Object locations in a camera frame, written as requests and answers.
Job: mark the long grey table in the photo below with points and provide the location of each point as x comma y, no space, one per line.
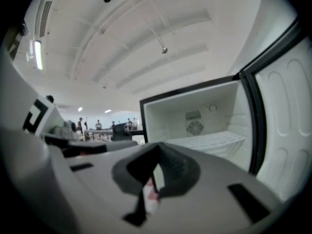
97,131

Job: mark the round fridge fan grille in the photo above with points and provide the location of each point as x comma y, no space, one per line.
195,128

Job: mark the ceiling air vent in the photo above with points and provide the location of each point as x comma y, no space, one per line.
45,18

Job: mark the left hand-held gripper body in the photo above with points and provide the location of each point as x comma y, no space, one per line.
22,101

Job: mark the white fridge shelf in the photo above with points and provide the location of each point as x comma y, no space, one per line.
209,141

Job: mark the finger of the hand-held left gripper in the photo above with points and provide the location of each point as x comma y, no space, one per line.
87,149

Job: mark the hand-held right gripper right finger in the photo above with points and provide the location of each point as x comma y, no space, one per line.
207,191

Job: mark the black machine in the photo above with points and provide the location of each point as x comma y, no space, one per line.
120,131

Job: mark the white fridge with black frame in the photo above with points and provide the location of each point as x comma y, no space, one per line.
219,111

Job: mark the hanging ceiling spotlight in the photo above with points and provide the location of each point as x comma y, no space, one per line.
164,50

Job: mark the long ceiling light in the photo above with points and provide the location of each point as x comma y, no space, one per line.
38,55

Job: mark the white plate of strawberries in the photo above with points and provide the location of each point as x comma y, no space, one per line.
151,201

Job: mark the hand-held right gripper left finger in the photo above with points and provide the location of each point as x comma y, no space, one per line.
102,191

